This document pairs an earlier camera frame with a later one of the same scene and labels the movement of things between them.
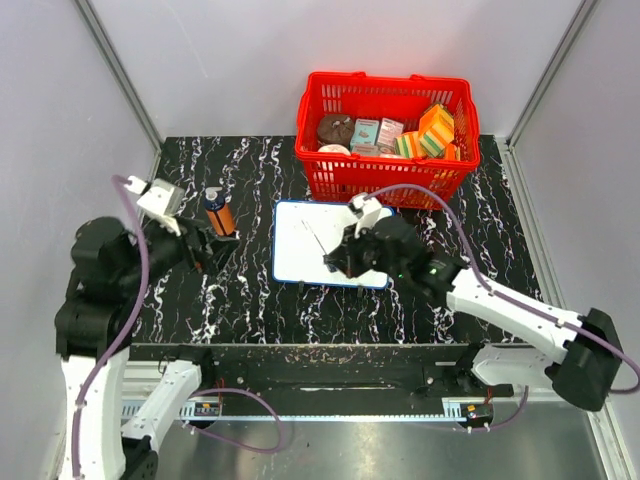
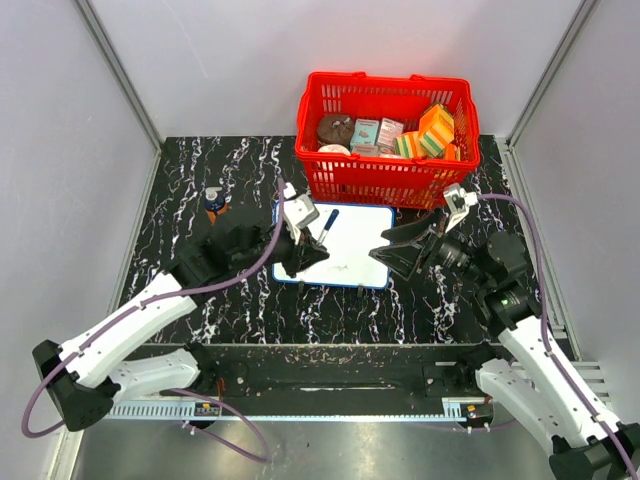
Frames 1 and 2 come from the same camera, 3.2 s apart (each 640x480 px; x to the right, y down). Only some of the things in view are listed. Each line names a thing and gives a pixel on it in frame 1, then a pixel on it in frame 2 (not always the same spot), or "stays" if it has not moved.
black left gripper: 196,256 -> 303,255
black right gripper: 345,257 -> 401,258
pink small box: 389,130 stays
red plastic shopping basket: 357,133 stays
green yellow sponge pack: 407,146 stays
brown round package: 335,129 stays
